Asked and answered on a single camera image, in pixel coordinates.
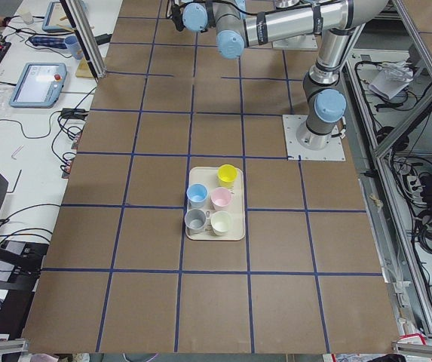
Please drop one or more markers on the beige plastic tray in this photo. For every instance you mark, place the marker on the beige plastic tray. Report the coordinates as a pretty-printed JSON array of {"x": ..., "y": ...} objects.
[{"x": 208, "y": 177}]

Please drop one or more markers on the light blue cup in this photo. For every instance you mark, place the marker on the light blue cup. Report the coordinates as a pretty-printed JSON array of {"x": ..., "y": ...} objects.
[{"x": 197, "y": 195}]

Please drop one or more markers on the far teach pendant tablet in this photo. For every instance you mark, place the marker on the far teach pendant tablet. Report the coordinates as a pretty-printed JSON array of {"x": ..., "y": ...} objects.
[{"x": 55, "y": 19}]

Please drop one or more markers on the black power adapter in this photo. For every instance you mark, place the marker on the black power adapter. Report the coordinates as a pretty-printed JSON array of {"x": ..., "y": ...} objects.
[{"x": 74, "y": 114}]

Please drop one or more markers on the wooden mug tree stand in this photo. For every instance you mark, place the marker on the wooden mug tree stand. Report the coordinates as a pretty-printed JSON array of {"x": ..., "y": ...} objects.
[{"x": 83, "y": 70}]

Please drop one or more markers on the grey cup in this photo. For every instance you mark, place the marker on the grey cup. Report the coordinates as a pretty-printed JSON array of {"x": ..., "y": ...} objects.
[{"x": 195, "y": 220}]

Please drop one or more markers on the plaid blue pencil case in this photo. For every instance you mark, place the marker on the plaid blue pencil case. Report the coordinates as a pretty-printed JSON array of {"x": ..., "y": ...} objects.
[{"x": 47, "y": 42}]

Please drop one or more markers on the near teach pendant tablet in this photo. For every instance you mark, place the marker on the near teach pendant tablet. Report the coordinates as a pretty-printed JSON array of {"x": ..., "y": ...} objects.
[{"x": 39, "y": 85}]

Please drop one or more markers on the cream white cup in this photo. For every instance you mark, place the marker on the cream white cup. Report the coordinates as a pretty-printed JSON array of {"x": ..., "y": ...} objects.
[{"x": 221, "y": 222}]

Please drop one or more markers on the blue cup on desk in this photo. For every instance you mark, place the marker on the blue cup on desk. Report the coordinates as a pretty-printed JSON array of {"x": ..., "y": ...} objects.
[{"x": 73, "y": 46}]

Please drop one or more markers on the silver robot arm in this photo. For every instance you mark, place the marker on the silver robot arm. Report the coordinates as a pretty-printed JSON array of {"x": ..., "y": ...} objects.
[{"x": 326, "y": 29}]

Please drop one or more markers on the teach pendant tablet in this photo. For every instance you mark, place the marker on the teach pendant tablet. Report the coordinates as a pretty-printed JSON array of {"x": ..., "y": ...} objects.
[
  {"x": 55, "y": 19},
  {"x": 39, "y": 85}
]

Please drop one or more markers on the crumpled white paper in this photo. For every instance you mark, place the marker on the crumpled white paper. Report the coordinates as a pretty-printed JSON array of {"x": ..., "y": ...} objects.
[{"x": 391, "y": 79}]

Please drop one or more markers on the pink cup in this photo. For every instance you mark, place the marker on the pink cup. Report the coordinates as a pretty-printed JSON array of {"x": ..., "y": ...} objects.
[{"x": 221, "y": 198}]

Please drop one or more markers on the aluminium frame post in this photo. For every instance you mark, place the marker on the aluminium frame post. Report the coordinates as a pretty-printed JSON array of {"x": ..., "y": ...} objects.
[{"x": 78, "y": 20}]

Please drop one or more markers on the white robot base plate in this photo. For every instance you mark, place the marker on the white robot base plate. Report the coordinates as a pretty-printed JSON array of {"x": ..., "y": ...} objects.
[{"x": 302, "y": 145}]

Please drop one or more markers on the yellow cup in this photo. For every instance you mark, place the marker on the yellow cup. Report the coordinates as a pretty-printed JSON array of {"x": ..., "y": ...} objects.
[{"x": 227, "y": 174}]

